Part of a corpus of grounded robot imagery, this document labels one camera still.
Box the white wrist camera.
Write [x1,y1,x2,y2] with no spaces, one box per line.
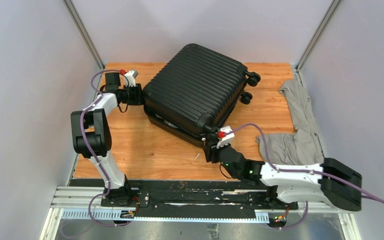
[120,69,139,87]
[216,126,235,149]

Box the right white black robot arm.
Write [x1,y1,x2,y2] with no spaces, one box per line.
[203,144,363,212]

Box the aluminium corner post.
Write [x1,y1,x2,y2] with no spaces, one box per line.
[295,0,343,72]
[62,0,105,71]

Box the grey shirt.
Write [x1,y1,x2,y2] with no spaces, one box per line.
[256,79,324,166]

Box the black suitcase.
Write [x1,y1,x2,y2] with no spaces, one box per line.
[142,43,261,148]

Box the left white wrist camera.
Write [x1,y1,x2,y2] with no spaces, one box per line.
[120,69,139,87]

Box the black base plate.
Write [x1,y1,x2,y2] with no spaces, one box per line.
[69,178,300,220]

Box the purple cable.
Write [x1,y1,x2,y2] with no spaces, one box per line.
[79,68,130,228]
[226,123,384,231]

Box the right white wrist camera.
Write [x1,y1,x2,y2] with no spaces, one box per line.
[216,126,235,149]

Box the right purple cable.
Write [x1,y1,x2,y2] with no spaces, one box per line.
[226,123,384,231]

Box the right aluminium corner post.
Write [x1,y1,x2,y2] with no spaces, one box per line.
[295,0,343,72]

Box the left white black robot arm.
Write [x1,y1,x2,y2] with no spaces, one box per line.
[70,69,144,207]

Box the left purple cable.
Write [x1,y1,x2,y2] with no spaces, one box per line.
[79,68,130,228]

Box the aluminium rail frame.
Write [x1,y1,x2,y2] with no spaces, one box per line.
[40,179,361,240]

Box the left aluminium corner post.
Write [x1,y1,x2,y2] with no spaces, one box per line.
[62,0,105,71]

